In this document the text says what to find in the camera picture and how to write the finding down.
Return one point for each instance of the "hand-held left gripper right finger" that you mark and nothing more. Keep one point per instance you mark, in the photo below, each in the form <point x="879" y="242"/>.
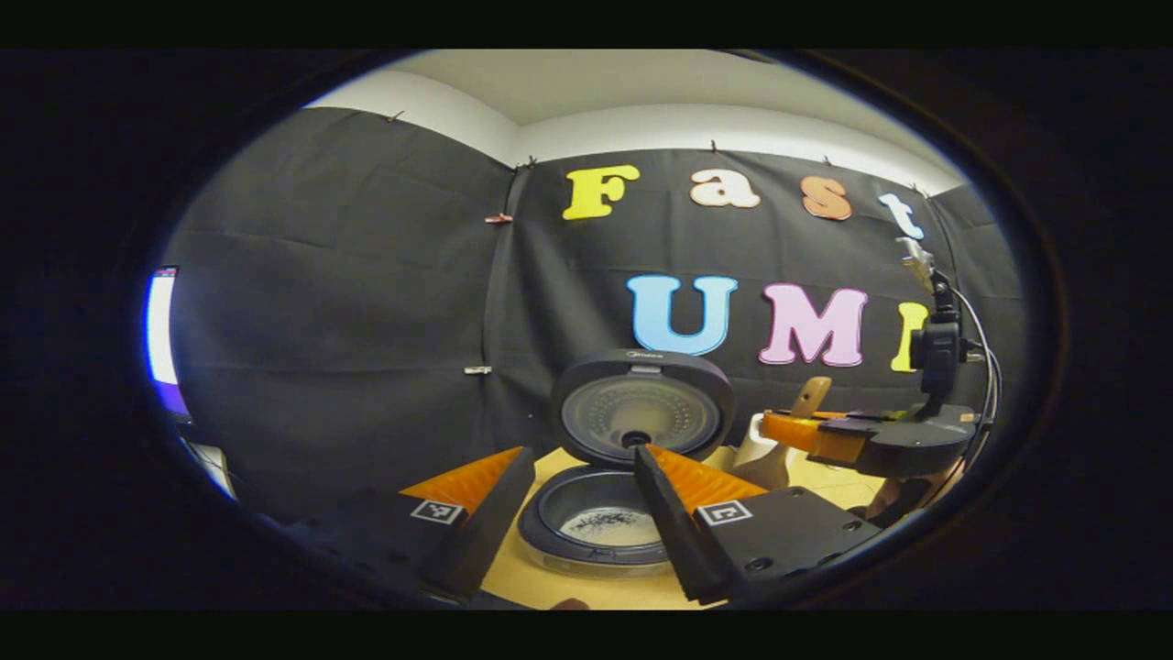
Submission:
<point x="683" y="541"/>

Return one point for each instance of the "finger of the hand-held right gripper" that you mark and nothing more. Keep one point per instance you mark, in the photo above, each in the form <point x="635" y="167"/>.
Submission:
<point x="797" y="431"/>

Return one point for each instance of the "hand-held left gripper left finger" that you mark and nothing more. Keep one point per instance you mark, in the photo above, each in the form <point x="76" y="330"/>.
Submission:
<point x="486" y="536"/>

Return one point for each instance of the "wooden spoon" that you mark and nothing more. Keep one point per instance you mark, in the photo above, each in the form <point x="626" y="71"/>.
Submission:
<point x="811" y="399"/>

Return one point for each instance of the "pile of mixed rice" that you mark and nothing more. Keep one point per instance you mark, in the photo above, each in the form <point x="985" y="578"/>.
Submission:
<point x="605" y="530"/>

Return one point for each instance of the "silver black rice cooker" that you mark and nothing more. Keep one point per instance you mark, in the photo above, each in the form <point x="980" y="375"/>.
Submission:
<point x="641" y="408"/>

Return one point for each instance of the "white toaster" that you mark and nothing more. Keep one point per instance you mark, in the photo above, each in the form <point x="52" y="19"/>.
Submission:
<point x="761" y="458"/>

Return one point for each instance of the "black backdrop cloth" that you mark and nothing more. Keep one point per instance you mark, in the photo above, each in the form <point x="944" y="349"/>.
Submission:
<point x="321" y="321"/>

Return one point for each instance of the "white panel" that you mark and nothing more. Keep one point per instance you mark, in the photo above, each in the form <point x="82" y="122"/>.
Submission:
<point x="213" y="467"/>

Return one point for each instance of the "bright monitor screen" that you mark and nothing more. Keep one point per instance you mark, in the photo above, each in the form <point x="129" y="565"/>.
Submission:
<point x="158" y="335"/>

